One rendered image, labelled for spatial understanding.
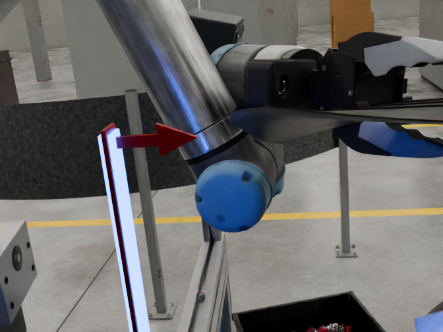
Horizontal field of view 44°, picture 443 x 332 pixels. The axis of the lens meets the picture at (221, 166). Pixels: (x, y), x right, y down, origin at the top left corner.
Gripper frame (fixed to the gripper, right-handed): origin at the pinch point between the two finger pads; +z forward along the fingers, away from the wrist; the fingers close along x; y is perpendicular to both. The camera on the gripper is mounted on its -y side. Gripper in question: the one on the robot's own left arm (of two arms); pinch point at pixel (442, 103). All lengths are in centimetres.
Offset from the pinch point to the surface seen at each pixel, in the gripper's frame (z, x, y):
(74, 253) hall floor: -255, 115, 42
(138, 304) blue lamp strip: -8.4, 14.9, -22.2
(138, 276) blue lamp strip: -9.2, 13.0, -21.9
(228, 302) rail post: -50, 43, 12
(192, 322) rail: -32.8, 33.8, -4.4
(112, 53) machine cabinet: -607, 23, 200
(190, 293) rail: -38.0, 32.3, -1.9
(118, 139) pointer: -8.9, 2.1, -23.1
